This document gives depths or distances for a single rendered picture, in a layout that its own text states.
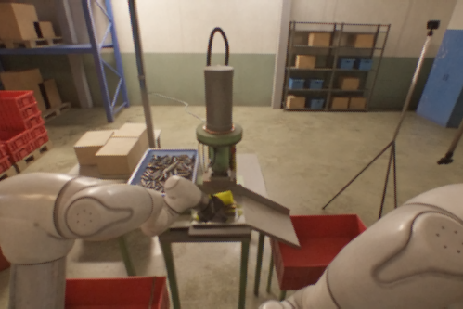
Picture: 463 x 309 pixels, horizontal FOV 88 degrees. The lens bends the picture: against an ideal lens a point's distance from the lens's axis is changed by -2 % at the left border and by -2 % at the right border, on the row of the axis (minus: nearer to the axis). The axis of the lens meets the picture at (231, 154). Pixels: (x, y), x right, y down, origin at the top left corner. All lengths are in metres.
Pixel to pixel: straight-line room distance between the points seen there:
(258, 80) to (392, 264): 6.19
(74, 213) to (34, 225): 0.11
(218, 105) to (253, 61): 5.34
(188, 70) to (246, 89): 1.50
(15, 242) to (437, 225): 0.67
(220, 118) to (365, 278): 0.82
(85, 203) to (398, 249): 0.46
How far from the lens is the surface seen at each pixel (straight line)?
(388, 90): 7.74
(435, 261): 0.33
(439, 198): 0.46
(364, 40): 6.64
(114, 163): 2.63
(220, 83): 1.00
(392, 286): 0.35
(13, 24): 6.32
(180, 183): 1.03
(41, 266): 0.66
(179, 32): 6.31
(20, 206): 0.61
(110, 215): 0.50
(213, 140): 1.03
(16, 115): 4.72
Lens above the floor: 1.90
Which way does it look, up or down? 28 degrees down
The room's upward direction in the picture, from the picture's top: 1 degrees clockwise
